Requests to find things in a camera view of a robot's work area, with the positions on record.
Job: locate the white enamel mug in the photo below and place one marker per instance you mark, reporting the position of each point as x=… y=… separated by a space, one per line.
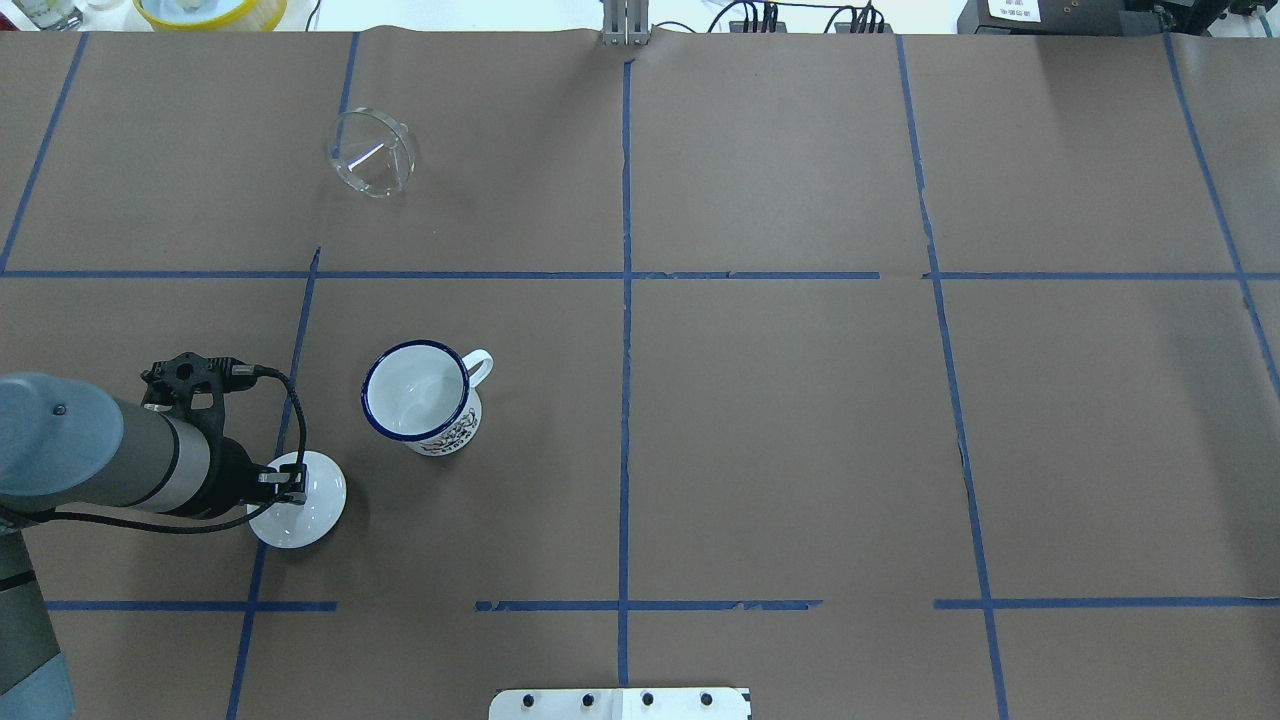
x=423 y=394

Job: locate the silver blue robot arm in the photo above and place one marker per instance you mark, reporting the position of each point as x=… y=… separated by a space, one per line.
x=68 y=442

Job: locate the aluminium frame post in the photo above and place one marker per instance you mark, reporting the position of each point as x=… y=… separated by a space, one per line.
x=626 y=23

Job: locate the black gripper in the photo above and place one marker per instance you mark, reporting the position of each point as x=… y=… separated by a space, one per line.
x=231 y=476

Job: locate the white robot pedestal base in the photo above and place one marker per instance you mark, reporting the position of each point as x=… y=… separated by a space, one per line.
x=623 y=703

